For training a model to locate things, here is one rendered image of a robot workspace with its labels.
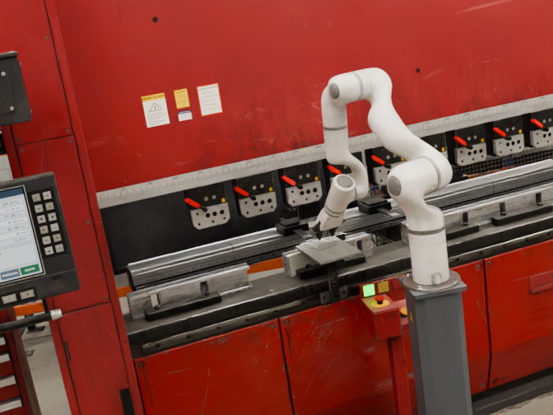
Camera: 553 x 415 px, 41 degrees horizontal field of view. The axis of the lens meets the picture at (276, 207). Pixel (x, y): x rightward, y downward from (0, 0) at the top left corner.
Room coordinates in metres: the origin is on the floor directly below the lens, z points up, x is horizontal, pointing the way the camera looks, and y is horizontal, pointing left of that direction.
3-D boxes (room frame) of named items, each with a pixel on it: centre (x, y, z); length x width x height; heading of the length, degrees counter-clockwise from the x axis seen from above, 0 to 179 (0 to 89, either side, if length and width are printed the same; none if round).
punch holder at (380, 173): (3.08, -0.49, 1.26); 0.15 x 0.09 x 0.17; 108
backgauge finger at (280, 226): (3.12, -0.08, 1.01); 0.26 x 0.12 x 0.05; 18
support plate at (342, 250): (2.83, -0.18, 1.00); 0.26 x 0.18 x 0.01; 18
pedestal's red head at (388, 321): (2.73, -0.39, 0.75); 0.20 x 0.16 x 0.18; 100
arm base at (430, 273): (2.32, -0.48, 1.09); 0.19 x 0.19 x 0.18
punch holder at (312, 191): (2.96, -0.11, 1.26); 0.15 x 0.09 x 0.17; 108
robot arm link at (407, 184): (2.30, -0.45, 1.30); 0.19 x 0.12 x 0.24; 122
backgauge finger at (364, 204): (3.25, -0.48, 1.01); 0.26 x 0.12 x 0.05; 18
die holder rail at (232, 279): (2.80, 0.39, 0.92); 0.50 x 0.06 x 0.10; 108
